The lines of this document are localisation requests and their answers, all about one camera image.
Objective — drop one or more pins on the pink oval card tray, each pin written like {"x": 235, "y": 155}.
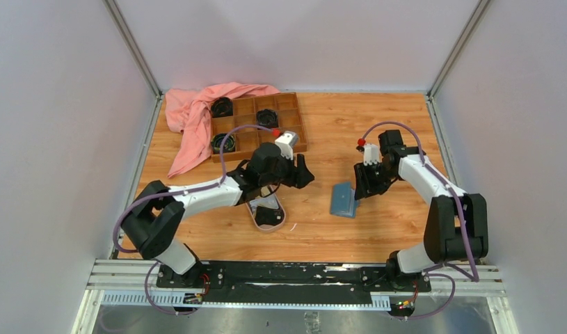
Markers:
{"x": 271, "y": 201}

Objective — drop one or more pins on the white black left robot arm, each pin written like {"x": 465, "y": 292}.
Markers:
{"x": 152, "y": 220}

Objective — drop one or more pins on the aluminium frame rail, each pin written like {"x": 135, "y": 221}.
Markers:
{"x": 113, "y": 283}

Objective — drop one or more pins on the black card in tray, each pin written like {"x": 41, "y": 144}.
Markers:
{"x": 269, "y": 217}

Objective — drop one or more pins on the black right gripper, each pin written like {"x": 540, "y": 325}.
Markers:
{"x": 364, "y": 187}

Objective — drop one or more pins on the teal leather card holder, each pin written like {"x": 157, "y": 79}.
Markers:
{"x": 343, "y": 202}

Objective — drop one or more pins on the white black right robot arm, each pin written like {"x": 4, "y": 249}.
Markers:
{"x": 457, "y": 222}

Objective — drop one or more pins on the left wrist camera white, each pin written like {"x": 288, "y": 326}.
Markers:
{"x": 286, "y": 142}

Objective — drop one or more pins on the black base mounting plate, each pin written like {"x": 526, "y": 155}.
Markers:
{"x": 290, "y": 282}

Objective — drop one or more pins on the rolled black tie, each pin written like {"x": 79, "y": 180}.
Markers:
{"x": 222, "y": 107}

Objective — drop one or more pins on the rolled dark dotted tie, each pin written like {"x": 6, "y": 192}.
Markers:
{"x": 267, "y": 118}

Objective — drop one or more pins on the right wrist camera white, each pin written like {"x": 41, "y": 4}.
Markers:
{"x": 370, "y": 152}

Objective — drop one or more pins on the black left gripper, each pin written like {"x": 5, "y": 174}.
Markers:
{"x": 301, "y": 174}

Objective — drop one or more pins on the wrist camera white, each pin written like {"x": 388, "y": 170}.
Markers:
{"x": 370, "y": 152}
{"x": 286, "y": 142}

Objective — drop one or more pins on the pink cloth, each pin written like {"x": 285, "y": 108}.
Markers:
{"x": 188, "y": 112}

